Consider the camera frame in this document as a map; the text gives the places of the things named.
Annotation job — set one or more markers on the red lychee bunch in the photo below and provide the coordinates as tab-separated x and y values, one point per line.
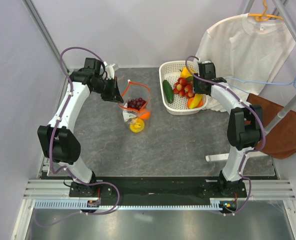
184	87

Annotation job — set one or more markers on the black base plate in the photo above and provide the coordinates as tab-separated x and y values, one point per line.
159	190

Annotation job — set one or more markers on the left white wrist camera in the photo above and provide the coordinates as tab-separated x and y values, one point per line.
110	70

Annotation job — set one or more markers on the orange clothes hanger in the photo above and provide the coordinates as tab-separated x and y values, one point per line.
262	17

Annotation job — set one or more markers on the yellow bell pepper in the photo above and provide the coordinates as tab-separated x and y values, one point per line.
187	72

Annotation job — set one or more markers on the orange tangerine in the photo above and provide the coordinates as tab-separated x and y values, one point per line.
144	114

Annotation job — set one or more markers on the aluminium frame post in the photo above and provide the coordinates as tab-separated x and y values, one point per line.
29	4

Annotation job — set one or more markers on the brown cloth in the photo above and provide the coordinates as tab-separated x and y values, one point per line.
281	140

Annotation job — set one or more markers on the purple grape bunch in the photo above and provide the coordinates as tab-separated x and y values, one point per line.
136	103

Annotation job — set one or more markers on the yellow banana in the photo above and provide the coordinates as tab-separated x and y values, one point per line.
195	102

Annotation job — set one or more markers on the yellow lemon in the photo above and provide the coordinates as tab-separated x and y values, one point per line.
136	125

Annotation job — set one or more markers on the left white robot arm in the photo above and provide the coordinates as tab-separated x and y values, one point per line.
57	138

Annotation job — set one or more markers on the clear zip top bag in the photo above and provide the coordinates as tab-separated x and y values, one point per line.
135	90

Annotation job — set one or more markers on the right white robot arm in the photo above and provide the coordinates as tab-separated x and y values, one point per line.
245	125

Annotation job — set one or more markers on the white slotted cable duct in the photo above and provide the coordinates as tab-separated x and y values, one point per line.
60	204

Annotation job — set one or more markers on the blue clothes hanger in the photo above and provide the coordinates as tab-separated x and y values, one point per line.
292	83

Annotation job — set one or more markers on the green cucumber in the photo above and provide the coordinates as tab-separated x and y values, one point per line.
168	91

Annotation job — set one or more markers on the white plastic basket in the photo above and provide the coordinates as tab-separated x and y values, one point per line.
171	72

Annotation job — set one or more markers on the white t-shirt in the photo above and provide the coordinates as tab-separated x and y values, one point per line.
246	52

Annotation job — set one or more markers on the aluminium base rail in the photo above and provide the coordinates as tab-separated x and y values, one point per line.
260	189

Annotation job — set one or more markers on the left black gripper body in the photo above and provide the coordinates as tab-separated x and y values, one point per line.
104	87

